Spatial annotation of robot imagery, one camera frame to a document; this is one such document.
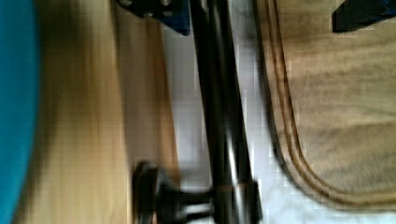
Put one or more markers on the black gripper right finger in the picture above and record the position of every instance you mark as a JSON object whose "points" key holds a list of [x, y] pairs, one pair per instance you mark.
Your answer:
{"points": [[353, 15]]}

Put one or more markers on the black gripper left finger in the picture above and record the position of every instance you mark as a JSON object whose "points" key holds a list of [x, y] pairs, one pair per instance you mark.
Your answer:
{"points": [[174, 14]]}

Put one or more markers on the dark wooden cutting board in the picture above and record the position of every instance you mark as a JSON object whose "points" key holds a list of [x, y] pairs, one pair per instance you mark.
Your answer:
{"points": [[333, 102]]}

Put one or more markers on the blue round plate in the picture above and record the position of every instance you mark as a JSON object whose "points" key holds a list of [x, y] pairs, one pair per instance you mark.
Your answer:
{"points": [[19, 89]]}

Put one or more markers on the black drawer handle bar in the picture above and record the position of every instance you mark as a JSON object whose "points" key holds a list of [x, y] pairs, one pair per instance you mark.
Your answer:
{"points": [[234, 196]]}

